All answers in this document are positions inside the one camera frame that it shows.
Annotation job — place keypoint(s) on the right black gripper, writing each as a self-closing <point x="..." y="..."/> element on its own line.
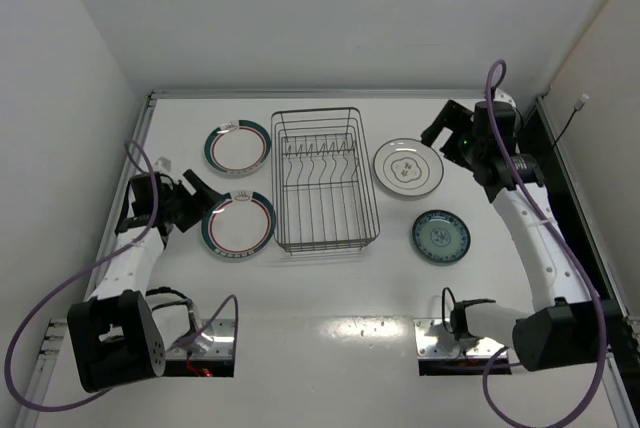
<point x="455" y="135"/>

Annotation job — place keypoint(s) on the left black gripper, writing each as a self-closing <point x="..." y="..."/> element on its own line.
<point x="185" y="203"/>

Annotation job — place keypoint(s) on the green red rimmed plate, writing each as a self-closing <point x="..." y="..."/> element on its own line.
<point x="237" y="148"/>
<point x="239" y="226"/>

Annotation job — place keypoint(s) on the white grey rimmed plate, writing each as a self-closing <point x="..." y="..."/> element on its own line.
<point x="407" y="168"/>

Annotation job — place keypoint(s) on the small teal patterned plate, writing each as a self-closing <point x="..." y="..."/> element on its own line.
<point x="441" y="236"/>

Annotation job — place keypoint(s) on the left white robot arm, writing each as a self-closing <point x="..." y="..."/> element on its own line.
<point x="117" y="337"/>

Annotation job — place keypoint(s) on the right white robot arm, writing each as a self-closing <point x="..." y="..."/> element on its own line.
<point x="568" y="323"/>

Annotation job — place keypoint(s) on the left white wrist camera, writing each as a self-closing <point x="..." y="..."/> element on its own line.
<point x="162" y="165"/>

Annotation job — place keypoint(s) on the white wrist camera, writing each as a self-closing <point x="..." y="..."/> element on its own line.
<point x="162" y="165"/>
<point x="501" y="100"/>

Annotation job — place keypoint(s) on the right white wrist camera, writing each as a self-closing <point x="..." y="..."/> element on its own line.
<point x="501" y="100"/>

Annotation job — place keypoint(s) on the metal wire dish rack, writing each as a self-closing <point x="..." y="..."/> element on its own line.
<point x="322" y="186"/>

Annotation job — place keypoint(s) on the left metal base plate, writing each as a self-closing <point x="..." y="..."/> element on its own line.
<point x="215" y="342"/>

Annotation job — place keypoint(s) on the metal base plate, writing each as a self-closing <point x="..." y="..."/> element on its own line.
<point x="434" y="343"/>
<point x="215" y="342"/>

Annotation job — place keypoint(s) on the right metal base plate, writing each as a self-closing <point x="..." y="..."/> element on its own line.
<point x="434" y="343"/>

